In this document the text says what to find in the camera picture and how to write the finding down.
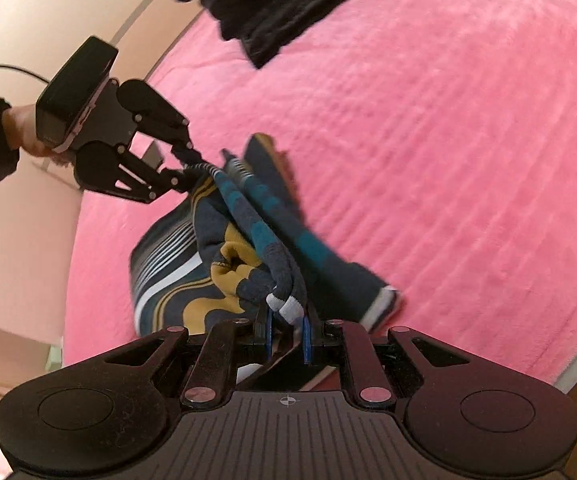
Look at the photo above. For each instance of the striped knit sweater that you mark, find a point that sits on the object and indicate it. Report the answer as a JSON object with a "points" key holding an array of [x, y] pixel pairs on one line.
{"points": [[228, 242]]}

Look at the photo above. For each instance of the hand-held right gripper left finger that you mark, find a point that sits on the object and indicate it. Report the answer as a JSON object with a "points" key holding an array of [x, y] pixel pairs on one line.
{"points": [[267, 334]]}

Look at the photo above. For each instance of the black knit garment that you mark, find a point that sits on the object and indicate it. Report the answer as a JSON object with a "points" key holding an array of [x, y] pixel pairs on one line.
{"points": [[278, 10]]}

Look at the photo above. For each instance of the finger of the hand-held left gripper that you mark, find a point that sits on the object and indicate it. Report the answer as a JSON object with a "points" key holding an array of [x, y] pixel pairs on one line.
{"points": [[143, 180], [168, 120]]}

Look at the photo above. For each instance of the pink fleece blanket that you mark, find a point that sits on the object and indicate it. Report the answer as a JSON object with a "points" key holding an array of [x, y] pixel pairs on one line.
{"points": [[443, 160]]}

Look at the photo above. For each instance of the person's left hand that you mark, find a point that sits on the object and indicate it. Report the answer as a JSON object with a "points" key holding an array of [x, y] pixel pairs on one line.
{"points": [[23, 127]]}

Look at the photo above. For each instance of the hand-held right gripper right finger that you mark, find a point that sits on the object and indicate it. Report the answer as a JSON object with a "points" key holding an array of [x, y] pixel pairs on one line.
{"points": [[307, 341]]}

